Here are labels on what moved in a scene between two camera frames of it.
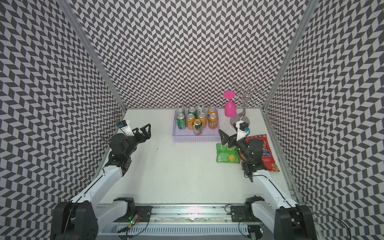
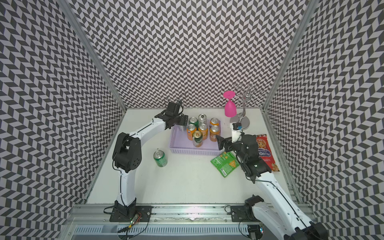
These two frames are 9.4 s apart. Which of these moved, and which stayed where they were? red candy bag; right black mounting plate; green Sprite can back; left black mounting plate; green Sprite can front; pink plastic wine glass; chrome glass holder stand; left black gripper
Moved: left black gripper; green Sprite can back; green Sprite can front
Stayed: left black mounting plate; chrome glass holder stand; pink plastic wine glass; right black mounting plate; red candy bag
